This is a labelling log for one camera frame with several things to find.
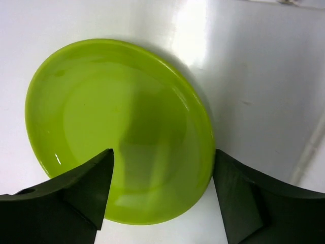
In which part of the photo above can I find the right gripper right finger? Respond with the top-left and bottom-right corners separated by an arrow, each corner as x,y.
213,149 -> 324,243

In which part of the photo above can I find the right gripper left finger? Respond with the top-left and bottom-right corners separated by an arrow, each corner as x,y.
1,149 -> 114,243

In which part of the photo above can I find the lime green plate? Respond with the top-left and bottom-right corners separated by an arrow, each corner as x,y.
25,39 -> 215,225

